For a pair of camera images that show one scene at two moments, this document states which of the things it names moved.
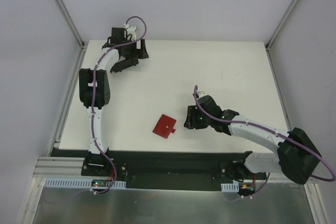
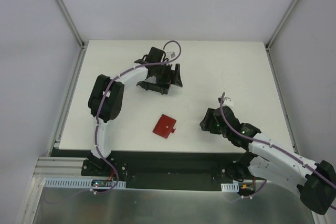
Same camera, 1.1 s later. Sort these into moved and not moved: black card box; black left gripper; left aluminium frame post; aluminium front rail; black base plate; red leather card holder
Moved: black left gripper; black card box
Not moved: red leather card holder; left aluminium frame post; black base plate; aluminium front rail
